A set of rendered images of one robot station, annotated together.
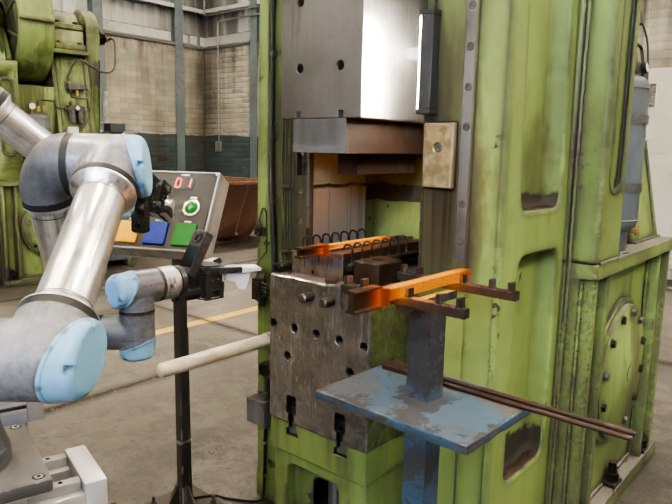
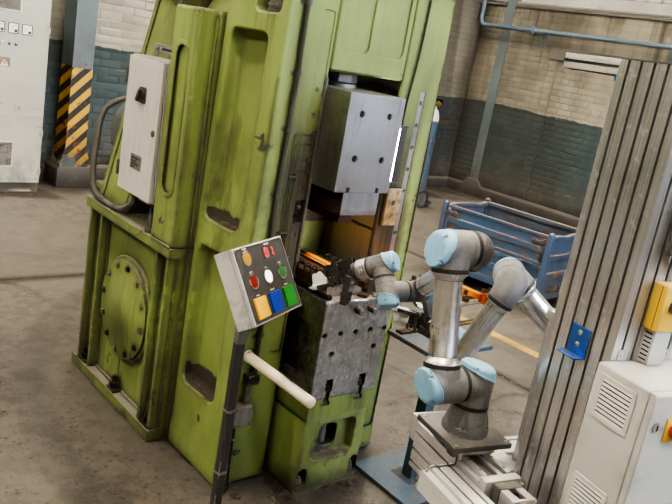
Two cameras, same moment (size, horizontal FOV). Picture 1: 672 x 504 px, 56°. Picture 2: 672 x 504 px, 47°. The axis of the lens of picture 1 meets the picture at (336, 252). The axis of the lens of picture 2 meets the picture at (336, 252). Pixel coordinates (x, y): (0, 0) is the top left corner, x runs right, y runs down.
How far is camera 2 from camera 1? 3.53 m
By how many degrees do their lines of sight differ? 80
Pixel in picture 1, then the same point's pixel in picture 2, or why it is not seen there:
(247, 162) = not seen: outside the picture
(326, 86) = (370, 172)
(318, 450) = (343, 403)
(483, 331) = not seen: hidden behind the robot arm
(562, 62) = not seen: hidden behind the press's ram
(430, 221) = (378, 244)
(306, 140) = (350, 207)
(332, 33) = (379, 139)
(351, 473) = (363, 404)
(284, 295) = (336, 315)
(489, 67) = (416, 159)
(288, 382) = (329, 371)
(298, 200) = (290, 242)
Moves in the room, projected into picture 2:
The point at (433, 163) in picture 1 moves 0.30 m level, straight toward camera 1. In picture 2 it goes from (390, 212) to (454, 227)
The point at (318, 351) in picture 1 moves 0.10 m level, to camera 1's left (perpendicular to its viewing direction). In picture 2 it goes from (355, 342) to (351, 350)
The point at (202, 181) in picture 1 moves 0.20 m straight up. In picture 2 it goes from (276, 246) to (284, 194)
